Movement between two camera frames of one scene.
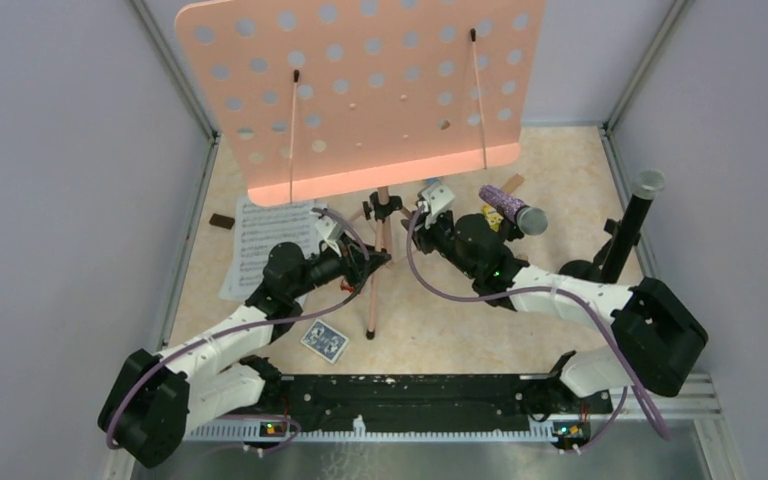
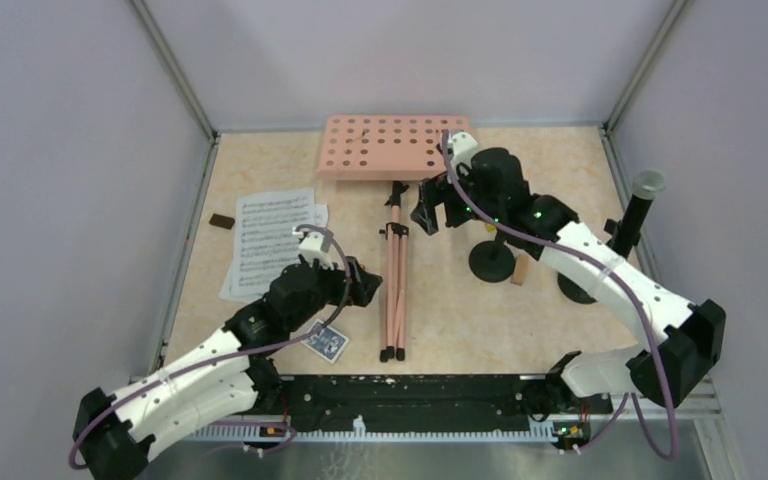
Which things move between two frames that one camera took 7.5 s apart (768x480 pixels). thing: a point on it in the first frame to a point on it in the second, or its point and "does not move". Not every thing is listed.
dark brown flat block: [222, 221] does not move
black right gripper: [423, 234] to [431, 191]
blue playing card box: [325, 340] does not move
